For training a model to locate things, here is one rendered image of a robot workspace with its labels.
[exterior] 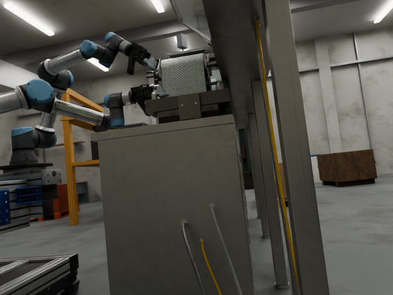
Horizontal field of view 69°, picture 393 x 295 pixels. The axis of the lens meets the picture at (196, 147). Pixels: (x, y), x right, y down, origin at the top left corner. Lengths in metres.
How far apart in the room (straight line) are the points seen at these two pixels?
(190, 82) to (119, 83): 8.49
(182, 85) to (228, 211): 0.72
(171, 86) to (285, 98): 0.94
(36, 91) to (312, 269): 1.32
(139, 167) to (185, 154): 0.22
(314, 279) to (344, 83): 8.76
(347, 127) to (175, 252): 8.21
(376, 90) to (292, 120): 8.91
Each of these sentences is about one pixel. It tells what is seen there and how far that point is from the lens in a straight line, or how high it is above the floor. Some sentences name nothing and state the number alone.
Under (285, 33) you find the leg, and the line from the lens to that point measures 0.79.
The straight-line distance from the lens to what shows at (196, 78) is 1.57.
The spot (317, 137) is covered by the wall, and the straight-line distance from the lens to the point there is 8.95.
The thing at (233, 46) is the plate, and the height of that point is 1.14.
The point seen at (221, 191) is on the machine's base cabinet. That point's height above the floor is 0.57.
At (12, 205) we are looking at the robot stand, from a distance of 1.84.
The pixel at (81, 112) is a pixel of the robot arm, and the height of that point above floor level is 1.06.
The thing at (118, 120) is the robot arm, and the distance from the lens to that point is 1.62.
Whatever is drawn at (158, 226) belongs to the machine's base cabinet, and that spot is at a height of 0.45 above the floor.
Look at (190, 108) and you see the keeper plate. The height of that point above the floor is 0.96.
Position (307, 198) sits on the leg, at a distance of 0.74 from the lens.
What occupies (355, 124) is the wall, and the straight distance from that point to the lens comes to 9.25.
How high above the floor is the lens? 0.68
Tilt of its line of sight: 4 degrees up
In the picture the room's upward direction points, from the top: 6 degrees counter-clockwise
